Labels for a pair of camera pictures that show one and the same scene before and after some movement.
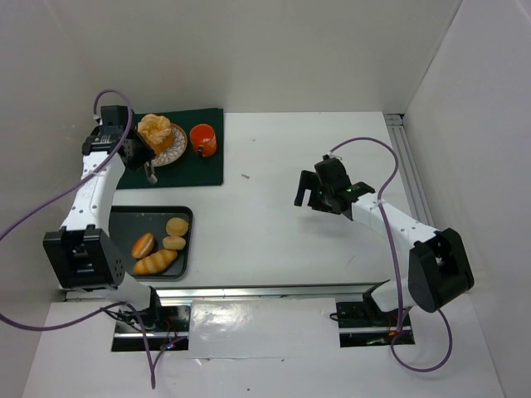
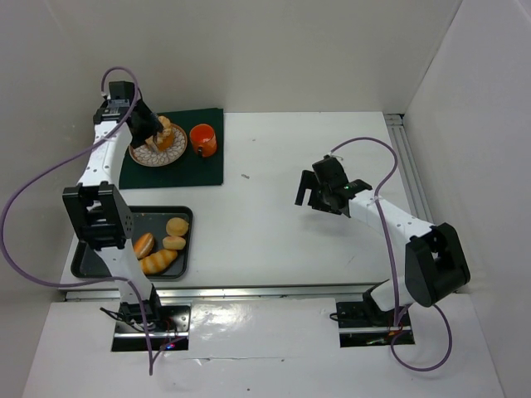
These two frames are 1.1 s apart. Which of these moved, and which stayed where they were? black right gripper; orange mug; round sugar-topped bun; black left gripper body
Moved: black left gripper body
Stayed: orange mug; round sugar-topped bun; black right gripper
